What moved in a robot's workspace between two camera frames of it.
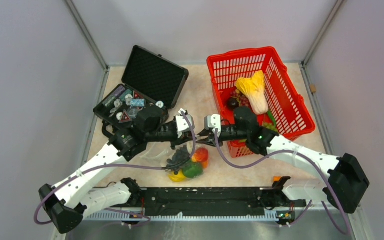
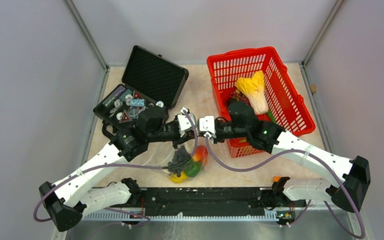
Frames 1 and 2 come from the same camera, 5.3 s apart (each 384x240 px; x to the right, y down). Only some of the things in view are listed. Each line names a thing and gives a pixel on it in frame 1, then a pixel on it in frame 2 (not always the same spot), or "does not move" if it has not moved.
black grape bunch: x=181 y=155 does not move
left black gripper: x=186 y=137 does not move
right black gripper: x=212 y=138 -> x=217 y=139
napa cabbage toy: x=254 y=89 does not move
